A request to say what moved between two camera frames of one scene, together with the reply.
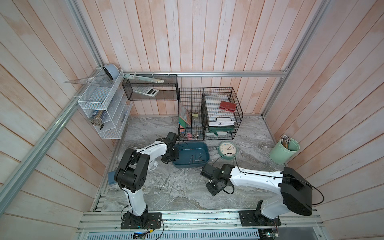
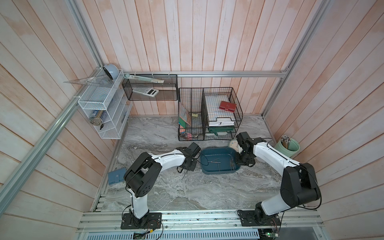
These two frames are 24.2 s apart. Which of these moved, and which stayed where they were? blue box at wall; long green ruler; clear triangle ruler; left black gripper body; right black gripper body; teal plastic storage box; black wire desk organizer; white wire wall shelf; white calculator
Moved: right black gripper body; teal plastic storage box; left black gripper body
Stayed: long green ruler; white calculator; clear triangle ruler; blue box at wall; white wire wall shelf; black wire desk organizer
